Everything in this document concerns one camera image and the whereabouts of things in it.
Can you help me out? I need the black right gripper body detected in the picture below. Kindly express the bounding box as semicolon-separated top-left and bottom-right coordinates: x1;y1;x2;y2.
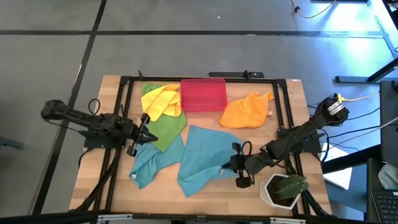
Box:
231;142;265;189

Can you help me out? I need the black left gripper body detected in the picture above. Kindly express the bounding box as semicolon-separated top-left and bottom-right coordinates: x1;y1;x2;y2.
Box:
124;113;150;156

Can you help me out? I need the blue microfiber towel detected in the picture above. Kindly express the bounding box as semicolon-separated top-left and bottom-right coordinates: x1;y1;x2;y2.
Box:
177;125;243;198
129;134;185;190

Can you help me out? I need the yellow microfiber towel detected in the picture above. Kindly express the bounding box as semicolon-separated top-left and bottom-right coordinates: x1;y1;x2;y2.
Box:
141;83;182;123

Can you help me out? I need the orange microfiber towel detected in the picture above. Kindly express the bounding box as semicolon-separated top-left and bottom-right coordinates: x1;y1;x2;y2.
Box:
219;91;275;129

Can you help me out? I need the red plastic basket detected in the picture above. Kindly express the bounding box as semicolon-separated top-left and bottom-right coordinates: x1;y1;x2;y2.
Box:
180;78;228;113

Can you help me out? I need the green microfiber towel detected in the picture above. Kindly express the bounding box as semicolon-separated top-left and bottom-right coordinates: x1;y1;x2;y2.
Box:
141;82;188;153

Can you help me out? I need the white hexagonal plant pot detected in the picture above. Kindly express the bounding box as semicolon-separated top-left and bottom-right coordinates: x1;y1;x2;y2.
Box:
259;173;303;210

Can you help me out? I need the green cactus plant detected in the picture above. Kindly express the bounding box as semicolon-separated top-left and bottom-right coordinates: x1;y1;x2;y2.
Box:
275;174;312;200

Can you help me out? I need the black bar with clamp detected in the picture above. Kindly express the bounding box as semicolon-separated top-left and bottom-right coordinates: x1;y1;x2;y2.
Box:
208;70;265;79

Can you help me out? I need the white paper sheet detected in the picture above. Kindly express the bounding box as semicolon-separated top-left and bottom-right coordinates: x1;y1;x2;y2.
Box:
320;142;354;190

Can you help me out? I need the grey furniture foot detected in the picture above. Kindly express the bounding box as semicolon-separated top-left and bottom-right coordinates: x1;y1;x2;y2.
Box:
0;136;25;150

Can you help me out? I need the black desk leg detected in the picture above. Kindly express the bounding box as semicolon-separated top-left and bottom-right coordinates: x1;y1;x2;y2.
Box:
335;57;398;84

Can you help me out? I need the grey cloth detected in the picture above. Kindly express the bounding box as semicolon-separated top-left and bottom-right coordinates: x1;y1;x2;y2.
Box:
377;163;398;190

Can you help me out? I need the black laptop keyboard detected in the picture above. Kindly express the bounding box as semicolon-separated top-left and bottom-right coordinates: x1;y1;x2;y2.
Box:
371;190;398;224

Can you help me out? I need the black monitor back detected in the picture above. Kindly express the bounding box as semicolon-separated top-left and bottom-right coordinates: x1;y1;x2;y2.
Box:
379;80;398;166

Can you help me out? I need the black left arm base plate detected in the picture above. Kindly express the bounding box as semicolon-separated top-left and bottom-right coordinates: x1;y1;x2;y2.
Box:
78;124;128;149

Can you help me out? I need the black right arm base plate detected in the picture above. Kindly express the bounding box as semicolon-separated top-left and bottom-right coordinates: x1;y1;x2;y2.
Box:
277;127;323;154

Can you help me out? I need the black aluminium table frame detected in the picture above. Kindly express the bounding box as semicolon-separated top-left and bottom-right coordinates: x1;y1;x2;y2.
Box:
74;70;332;218

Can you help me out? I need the black camera rig beam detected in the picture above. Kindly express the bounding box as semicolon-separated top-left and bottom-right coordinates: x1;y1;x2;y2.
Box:
0;210;398;224

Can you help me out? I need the yellow plug with white cable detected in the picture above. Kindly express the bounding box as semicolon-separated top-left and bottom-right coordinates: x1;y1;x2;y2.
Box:
337;92;380;103

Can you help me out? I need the yellow floor cable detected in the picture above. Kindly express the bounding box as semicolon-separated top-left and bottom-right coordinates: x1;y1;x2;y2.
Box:
290;0;338;19

